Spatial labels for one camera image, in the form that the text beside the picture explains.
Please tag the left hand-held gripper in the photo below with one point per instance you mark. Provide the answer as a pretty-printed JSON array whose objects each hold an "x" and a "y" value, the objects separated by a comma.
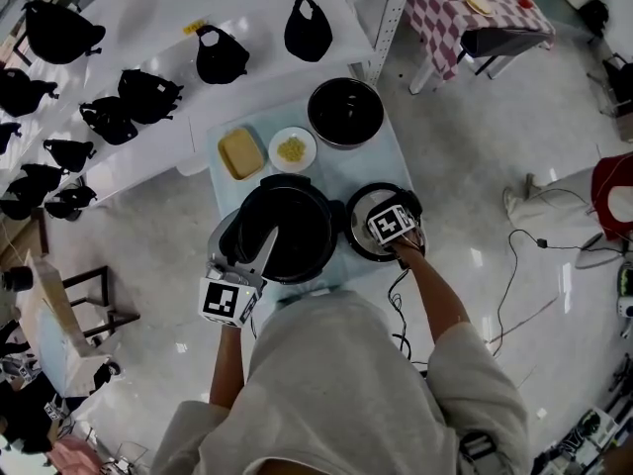
[{"x": 228, "y": 301}]

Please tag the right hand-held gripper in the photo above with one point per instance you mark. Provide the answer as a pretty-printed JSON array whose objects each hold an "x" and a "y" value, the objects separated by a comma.
[{"x": 390, "y": 223}]

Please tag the black steel pressure cooker lid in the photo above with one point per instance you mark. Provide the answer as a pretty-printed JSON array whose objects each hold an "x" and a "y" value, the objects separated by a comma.
[{"x": 360, "y": 225}]

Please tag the black pressure cooker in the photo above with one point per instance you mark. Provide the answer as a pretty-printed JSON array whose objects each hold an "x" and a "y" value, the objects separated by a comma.
[{"x": 297, "y": 230}]

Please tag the person's right forearm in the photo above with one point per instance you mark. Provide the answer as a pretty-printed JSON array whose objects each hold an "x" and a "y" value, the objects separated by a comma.
[{"x": 435, "y": 300}]

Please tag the person's left forearm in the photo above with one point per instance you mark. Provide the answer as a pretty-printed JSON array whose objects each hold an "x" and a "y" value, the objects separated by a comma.
[{"x": 227, "y": 364}]

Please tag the yellow rectangular dish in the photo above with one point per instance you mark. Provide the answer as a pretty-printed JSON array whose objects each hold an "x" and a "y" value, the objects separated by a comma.
[{"x": 241, "y": 153}]

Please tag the yellow chopped food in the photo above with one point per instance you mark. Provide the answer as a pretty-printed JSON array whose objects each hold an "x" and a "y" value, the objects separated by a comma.
[{"x": 291, "y": 148}]

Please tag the white round plate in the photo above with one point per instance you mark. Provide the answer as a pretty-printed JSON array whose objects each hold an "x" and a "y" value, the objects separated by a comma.
[{"x": 304, "y": 144}]

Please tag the black inner pot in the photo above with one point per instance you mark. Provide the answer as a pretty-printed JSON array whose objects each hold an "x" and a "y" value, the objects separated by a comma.
[{"x": 345, "y": 112}]

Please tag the person's grey hooded sweater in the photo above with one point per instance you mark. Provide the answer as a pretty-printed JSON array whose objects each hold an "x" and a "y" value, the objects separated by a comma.
[{"x": 336, "y": 389}]

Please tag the wooden side table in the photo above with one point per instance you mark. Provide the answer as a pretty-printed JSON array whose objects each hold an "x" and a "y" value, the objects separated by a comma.
[{"x": 54, "y": 319}]

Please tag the grey stand base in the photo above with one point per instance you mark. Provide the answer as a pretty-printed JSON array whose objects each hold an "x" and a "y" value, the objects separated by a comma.
[{"x": 596, "y": 255}]

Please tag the red white checked tablecloth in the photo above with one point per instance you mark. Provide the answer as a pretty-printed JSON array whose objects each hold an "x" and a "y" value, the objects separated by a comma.
[{"x": 435, "y": 18}]

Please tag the yellow shelf tag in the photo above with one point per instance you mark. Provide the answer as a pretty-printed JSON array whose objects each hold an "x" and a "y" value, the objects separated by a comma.
[{"x": 194, "y": 26}]

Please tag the yellow bread on plate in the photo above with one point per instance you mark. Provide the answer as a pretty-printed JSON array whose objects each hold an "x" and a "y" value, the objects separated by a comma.
[{"x": 479, "y": 3}]

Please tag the white small device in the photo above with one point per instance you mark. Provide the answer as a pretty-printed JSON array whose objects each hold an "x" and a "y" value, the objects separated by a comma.
[{"x": 625, "y": 295}]

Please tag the red small object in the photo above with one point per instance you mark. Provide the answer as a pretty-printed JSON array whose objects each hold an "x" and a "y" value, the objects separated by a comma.
[{"x": 524, "y": 2}]

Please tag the row of black bags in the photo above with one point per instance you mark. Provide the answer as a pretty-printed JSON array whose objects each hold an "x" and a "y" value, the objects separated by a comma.
[{"x": 59, "y": 32}]

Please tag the black backpack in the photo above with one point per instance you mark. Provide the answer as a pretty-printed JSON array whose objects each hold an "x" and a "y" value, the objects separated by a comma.
[{"x": 595, "y": 17}]

